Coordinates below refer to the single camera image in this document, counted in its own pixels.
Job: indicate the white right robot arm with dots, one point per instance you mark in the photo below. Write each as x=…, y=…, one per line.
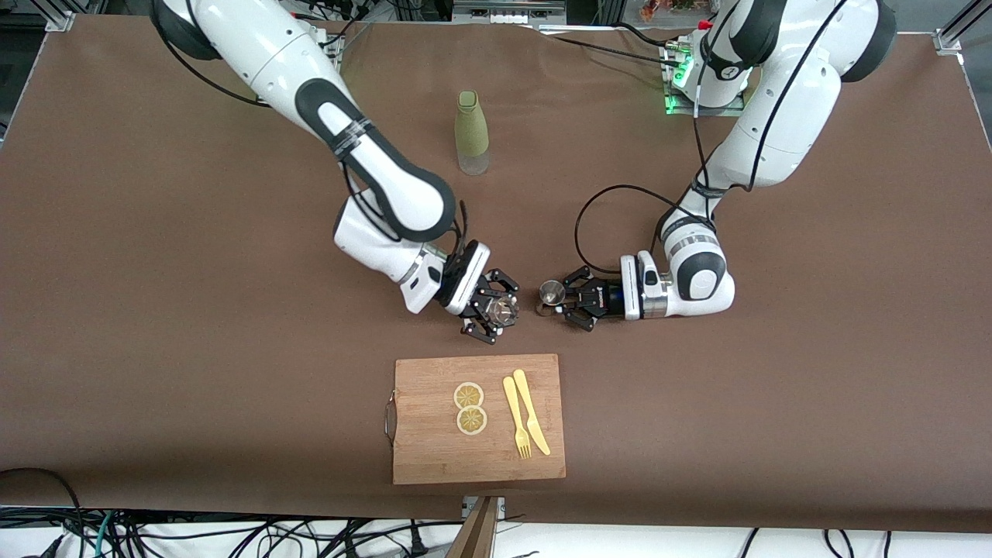
x=256, y=54

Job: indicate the metal post foot bracket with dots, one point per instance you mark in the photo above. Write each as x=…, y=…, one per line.
x=496, y=504

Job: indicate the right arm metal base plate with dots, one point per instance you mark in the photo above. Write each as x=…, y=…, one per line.
x=335, y=54

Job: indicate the yellow plastic fork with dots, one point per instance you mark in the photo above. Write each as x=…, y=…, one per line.
x=514, y=411

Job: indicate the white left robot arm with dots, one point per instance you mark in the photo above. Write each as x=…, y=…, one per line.
x=783, y=116

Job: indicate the white side table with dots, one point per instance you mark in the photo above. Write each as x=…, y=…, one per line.
x=620, y=544

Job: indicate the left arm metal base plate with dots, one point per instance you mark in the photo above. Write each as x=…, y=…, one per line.
x=674, y=105

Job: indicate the brown table mat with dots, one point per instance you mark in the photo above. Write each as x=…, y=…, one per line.
x=155, y=349

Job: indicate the green sleeved glass bottle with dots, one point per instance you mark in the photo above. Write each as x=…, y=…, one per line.
x=471, y=132

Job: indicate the yellow plastic knife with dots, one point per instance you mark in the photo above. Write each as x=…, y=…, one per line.
x=535, y=426

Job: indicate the grey power strip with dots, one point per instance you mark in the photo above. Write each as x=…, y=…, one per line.
x=504, y=14

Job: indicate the aluminium corner bracket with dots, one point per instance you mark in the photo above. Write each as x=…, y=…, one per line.
x=948, y=43
x=60, y=21

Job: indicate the wooden cutting board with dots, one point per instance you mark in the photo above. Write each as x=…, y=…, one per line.
x=434, y=449

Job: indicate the steel jigger measuring cup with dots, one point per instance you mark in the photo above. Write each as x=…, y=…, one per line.
x=552, y=292

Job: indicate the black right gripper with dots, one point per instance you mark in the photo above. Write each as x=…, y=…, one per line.
x=482, y=293

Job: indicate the aluminium profile post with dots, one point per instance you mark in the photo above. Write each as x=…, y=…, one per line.
x=479, y=535

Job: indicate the lemon slice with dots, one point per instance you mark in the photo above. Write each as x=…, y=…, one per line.
x=471, y=421
x=469, y=395

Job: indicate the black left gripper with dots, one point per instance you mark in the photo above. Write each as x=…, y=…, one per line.
x=604, y=297

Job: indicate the clear glass cup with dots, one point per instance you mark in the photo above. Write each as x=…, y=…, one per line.
x=504, y=310

